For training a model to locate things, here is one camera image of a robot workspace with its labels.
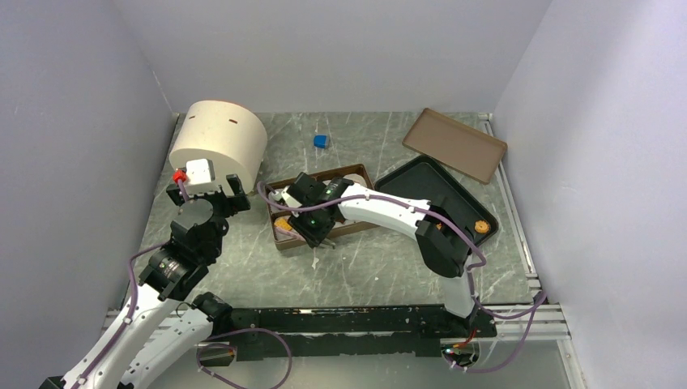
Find square orange cookie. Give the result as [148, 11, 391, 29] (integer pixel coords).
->
[274, 216, 292, 230]

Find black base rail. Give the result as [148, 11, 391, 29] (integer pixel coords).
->
[209, 305, 497, 361]

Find small orange cookie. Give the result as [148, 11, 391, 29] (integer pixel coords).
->
[474, 220, 491, 234]

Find brown box lid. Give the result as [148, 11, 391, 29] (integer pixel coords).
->
[402, 108, 508, 184]

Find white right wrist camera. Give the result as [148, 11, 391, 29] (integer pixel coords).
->
[280, 190, 301, 208]

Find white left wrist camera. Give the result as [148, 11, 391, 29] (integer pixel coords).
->
[173, 159, 215, 186]

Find cream cylindrical container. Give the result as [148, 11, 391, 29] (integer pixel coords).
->
[169, 100, 267, 196]

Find white paper cup liner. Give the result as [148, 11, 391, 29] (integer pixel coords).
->
[343, 173, 369, 188]

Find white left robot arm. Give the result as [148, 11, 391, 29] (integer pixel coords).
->
[41, 172, 250, 388]

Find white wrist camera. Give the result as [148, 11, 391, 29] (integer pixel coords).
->
[280, 190, 301, 208]
[173, 159, 215, 186]

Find pink cat-paw tongs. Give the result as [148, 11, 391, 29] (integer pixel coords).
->
[275, 224, 336, 249]

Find small blue cube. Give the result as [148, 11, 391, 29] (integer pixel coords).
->
[313, 135, 330, 149]

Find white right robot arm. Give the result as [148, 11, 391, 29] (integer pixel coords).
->
[279, 173, 476, 336]

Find black cookie tray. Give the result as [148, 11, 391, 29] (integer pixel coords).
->
[373, 156, 499, 246]

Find brown divided cookie box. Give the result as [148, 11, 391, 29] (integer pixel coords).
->
[267, 164, 376, 251]

